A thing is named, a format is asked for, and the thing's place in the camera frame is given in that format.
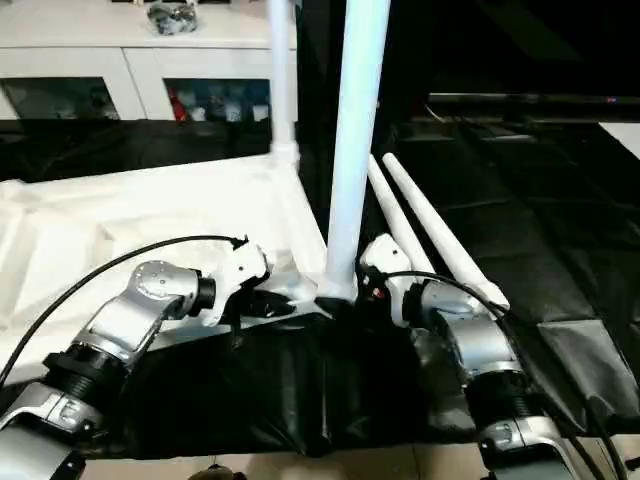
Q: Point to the white plastic table top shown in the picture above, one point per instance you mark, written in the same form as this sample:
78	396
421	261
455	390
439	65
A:
120	220

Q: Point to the white plastic table leg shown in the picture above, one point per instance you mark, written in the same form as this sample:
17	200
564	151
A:
440	230
355	130
282	80
400	220

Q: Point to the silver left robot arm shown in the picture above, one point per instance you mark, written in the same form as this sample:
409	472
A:
130	320

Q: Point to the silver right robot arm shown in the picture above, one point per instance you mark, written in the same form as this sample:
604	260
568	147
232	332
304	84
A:
480	350

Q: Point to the black plastic table mat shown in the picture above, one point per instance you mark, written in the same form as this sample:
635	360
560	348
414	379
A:
560	220

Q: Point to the black flat bar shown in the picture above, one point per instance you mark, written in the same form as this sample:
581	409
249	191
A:
540	100

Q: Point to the white glass-door cabinet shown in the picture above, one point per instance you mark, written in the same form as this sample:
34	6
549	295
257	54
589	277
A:
130	60

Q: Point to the white flat board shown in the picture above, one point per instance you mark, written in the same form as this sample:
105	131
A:
622	138

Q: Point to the grey crumpled clump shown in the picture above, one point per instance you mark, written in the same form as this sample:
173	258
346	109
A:
172	17

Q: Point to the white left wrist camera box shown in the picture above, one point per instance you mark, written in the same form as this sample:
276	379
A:
235	270

